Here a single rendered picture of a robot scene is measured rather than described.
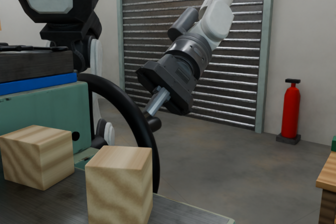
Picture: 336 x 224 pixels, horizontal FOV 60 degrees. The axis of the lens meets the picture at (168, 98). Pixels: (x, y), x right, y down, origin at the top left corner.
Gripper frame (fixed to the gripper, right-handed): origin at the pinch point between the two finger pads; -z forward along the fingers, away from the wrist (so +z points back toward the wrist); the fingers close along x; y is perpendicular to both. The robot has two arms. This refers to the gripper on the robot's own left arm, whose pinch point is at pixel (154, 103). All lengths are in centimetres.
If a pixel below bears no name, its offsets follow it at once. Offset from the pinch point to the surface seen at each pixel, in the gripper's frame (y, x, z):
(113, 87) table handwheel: 2.7, 7.6, -5.1
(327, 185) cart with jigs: -13, -68, 34
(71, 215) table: 20.1, 5.1, -26.5
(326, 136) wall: -95, -175, 178
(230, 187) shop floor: -105, -102, 70
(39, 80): 9.4, 14.6, -15.6
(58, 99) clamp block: 8.7, 11.8, -15.4
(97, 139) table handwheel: -7.0, 3.1, -9.2
